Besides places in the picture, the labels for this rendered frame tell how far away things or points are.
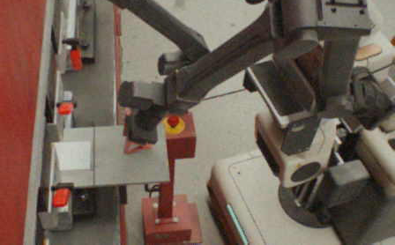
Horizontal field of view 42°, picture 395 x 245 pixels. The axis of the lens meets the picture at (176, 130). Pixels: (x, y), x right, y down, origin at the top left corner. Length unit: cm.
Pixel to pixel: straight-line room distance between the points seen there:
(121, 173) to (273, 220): 94
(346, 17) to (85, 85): 100
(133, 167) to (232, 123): 145
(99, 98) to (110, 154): 33
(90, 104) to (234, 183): 79
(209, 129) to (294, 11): 187
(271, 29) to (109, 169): 61
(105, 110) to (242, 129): 122
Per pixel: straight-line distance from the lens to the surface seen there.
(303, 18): 78
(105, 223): 134
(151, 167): 127
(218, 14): 328
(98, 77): 165
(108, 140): 132
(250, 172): 216
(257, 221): 204
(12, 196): 69
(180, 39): 145
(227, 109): 272
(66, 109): 99
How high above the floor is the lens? 205
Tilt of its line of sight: 52 degrees down
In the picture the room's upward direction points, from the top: 3 degrees clockwise
